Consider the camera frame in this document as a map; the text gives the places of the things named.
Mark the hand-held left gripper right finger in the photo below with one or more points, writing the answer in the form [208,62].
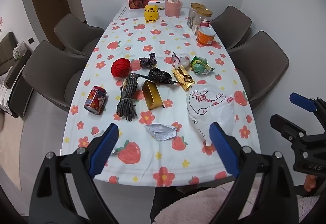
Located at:
[224,147]

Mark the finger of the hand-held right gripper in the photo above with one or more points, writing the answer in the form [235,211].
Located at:
[285,127]
[301,101]

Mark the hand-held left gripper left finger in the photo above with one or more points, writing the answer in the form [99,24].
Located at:
[104,147]

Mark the gold chocolate box with ribbon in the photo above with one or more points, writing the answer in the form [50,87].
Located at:
[182,77]

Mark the black plastic bag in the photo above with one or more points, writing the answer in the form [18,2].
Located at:
[159,75]

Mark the person's right hand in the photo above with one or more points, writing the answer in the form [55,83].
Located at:
[309,183]

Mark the small silver wrapper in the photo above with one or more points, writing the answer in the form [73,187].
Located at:
[114,151]

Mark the white printed plastic bag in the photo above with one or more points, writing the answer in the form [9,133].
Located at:
[211,109]

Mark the red soda can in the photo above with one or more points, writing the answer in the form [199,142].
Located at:
[95,100]

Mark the brown dining chair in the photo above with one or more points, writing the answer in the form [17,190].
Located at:
[51,71]
[76,32]
[231,22]
[262,63]

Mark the silver foil packet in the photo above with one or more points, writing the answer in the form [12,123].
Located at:
[160,132]

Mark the open gold paper box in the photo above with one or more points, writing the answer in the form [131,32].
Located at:
[152,96]

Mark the red cloth ball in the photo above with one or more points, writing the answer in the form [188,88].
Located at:
[121,68]

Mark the green crumpled wrapper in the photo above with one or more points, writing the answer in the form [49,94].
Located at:
[200,66]

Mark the clear plastic bag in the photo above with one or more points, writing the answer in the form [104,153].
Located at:
[184,60]

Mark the dark patterned crumpled wrapper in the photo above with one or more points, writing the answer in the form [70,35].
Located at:
[147,62]

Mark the orange round can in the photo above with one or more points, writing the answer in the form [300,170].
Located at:
[205,36]

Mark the striped cloth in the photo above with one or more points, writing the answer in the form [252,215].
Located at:
[5,94]

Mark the strawberry flower print tablecloth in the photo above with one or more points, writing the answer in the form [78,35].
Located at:
[163,43]

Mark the white bag on sofa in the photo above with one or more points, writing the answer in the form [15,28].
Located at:
[19,50]

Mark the clear jar of round snacks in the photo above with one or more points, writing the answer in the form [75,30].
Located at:
[202,16]

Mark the clear jar of seeds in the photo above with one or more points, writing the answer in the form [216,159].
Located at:
[193,16]

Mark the grey sofa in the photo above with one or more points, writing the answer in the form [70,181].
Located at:
[7,48]

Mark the yellow tiger toy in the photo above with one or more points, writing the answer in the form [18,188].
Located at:
[152,12]

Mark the pink bucket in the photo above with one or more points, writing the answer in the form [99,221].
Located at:
[173,8]

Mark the red patterned box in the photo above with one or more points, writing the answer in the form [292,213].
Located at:
[138,0]

